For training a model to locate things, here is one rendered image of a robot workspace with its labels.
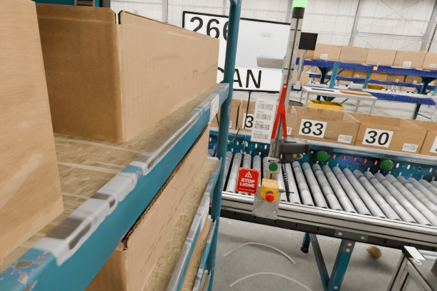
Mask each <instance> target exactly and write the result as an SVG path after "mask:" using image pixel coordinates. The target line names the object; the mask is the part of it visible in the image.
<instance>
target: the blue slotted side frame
mask: <svg viewBox="0 0 437 291"><path fill-rule="evenodd" d="M218 133H219V132H218V131H209V143H208V149H213V148H214V146H215V149H213V150H214V155H213V157H215V154H216V152H217V142H218ZM235 135H236V134H233V133H228V140H229V141H230V143H229V144H227V151H231V152H232V148H233V152H232V154H233V155H232V161H233V160H234V156H235V154H236V153H241V149H242V152H243V147H244V144H243V141H244V140H246V141H247V142H248V146H246V144H245V153H246V154H249V155H250V151H251V155H250V156H251V164H253V159H254V156H256V155H258V156H259V152H261V155H260V158H261V165H263V158H264V157H268V156H269V151H270V147H271V142H270V143H269V144H268V143H263V142H254V141H251V136H248V135H246V137H245V135H243V134H237V136H236V138H235ZM210 138H211V141H210ZM234 138H235V140H234V141H233V142H231V141H232V140H233V139H234ZM271 140H272V139H271ZM237 142H239V144H238V145H237ZM256 144H257V147H255V146H256ZM309 145H310V152H309V153H310V154H304V155H303V154H301V155H302V156H303V158H302V159H301V160H299V161H298V162H299V164H300V167H301V169H302V164H303V163H304V162H307V159H309V160H308V164H309V165H310V168H311V167H312V166H313V165H314V164H316V163H317V161H314V158H315V156H314V155H313V153H311V151H313V152H315V153H316V150H317V149H324V150H329V151H330V154H329V158H328V166H329V167H330V169H331V170H332V168H334V167H336V166H337V163H338V167H339V168H340V170H341V171H343V170H344V169H345V168H347V165H349V167H348V169H350V171H351V172H352V173H353V171H354V170H357V167H358V166H359V168H358V170H360V171H361V172H362V173H363V174H364V172H366V171H367V169H368V168H369V171H370V172H371V173H372V174H373V175H375V174H376V173H378V169H377V168H378V164H379V162H380V158H390V159H395V162H394V165H393V168H392V171H391V172H390V175H392V176H394V177H395V178H397V177H398V176H399V174H400V172H401V176H402V177H404V178H405V179H406V180H407V179H408V178H410V175H411V174H412V178H414V179H415V180H417V181H419V180H421V176H422V175H423V178H422V179H424V180H426V181H427V182H431V181H432V178H433V177H434V180H433V181H436V182H437V161H436V160H427V159H422V158H412V157H403V156H398V155H389V154H383V153H374V152H368V151H359V150H354V149H345V148H339V147H330V146H325V145H315V144H309ZM260 146H261V147H260ZM265 146H267V148H266V149H265ZM227 151H226V152H227ZM334 155H336V156H335V158H334ZM339 157H340V158H339ZM344 157H346V158H345V160H343V159H344ZM354 158H356V161H355V162H354ZM365 159H367V160H366V163H364V162H365ZM376 160H377V164H375V162H376ZM326 163H327V162H318V165H319V166H320V168H321V170H322V167H323V166H326ZM332 164H333V165H332ZM397 164H399V165H398V168H396V167H397ZM408 165H410V167H409V169H407V167H408ZM419 167H421V169H420V170H419V171H418V169H419ZM431 168H432V171H431V172H430V169H431ZM425 169H426V170H425ZM311 170H312V168H311ZM302 171H303V169H302ZM312 172H313V170H312ZM379 173H381V174H382V175H383V176H384V177H385V176H386V175H388V173H389V172H388V171H383V170H380V171H379ZM323 174H324V173H323Z"/></svg>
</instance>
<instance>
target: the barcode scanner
mask: <svg viewBox="0 0 437 291"><path fill-rule="evenodd" d="M278 147H279V150H280V152H281V153H282V158H283V160H280V163H281V164H287V163H292V162H294V161H293V160H294V157H296V156H297V154H303V153H305V154H308V153H309V152H310V145H309V143H308V141H307V140H303V139H301V138H282V139H280V140H279V144H278Z"/></svg>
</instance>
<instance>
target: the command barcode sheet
mask: <svg viewBox="0 0 437 291"><path fill-rule="evenodd" d="M276 105H279V101H277V99H271V98H265V97H256V106H255V111H254V121H253V126H252V135H251V141H254V142H263V143H268V144H269V143H270V142H271V135H272V127H273V123H274V115H275V111H276Z"/></svg>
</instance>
